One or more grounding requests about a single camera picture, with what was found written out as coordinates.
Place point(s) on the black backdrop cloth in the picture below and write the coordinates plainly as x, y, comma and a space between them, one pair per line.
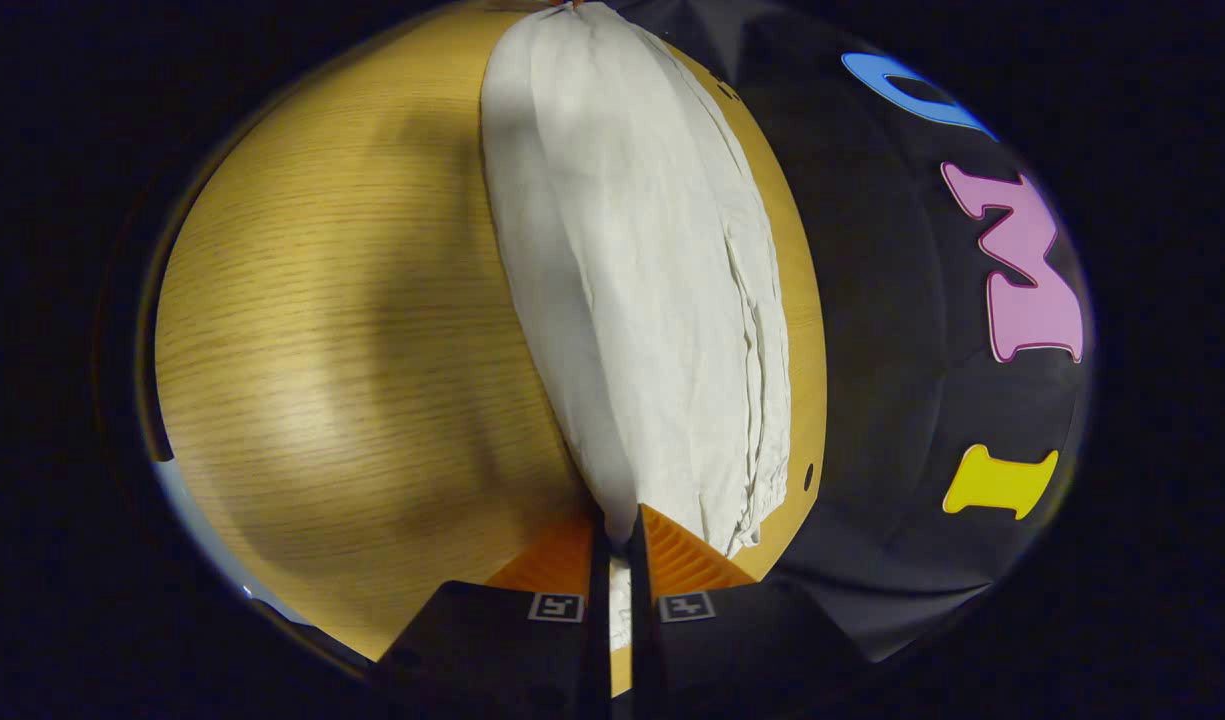
872, 400

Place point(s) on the white jeans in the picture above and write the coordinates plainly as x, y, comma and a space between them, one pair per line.
632, 300

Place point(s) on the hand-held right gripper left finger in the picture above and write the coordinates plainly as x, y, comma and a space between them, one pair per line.
599, 620

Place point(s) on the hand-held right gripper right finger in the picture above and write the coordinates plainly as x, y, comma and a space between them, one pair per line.
640, 640

